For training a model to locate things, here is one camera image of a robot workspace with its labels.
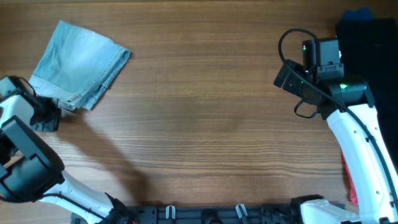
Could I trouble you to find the light blue denim shorts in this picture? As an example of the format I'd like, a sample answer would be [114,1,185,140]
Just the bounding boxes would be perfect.
[29,21,131,110]

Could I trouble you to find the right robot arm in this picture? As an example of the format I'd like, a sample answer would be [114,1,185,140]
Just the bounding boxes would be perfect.
[274,38,397,223]

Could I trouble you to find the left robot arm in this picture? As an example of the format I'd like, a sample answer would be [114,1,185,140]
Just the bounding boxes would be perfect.
[1,76,139,223]

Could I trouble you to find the black garment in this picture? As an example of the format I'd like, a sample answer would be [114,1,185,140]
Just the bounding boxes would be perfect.
[336,19,397,167]

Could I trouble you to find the dark blue garment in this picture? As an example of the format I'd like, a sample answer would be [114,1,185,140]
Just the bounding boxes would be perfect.
[341,7,374,21]

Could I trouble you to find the red garment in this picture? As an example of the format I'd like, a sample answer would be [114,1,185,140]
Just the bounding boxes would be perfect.
[341,153,358,205]

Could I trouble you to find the black right camera cable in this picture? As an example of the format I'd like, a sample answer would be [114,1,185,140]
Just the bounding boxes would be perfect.
[277,27,398,212]

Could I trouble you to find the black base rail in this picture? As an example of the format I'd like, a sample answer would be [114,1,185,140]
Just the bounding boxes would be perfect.
[130,203,291,224]

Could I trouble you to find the left grey rail clip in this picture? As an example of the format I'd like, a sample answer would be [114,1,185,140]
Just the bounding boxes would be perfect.
[165,205,176,220]

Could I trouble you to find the grey rail clip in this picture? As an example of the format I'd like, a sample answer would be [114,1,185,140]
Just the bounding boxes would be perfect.
[165,205,176,220]
[235,203,249,224]

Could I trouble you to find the right grey rail clip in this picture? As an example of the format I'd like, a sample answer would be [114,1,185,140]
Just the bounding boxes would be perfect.
[235,203,249,224]

